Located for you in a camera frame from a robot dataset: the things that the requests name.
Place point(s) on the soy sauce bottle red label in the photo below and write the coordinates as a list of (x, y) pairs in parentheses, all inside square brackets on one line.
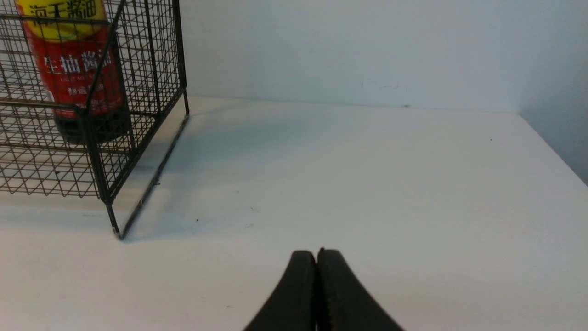
[(74, 62)]

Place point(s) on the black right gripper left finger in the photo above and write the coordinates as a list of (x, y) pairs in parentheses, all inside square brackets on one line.
[(290, 307)]

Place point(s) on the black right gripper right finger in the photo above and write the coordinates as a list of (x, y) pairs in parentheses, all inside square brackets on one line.
[(343, 303)]

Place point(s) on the black wire mesh rack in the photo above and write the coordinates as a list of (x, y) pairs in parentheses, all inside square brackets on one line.
[(50, 148)]

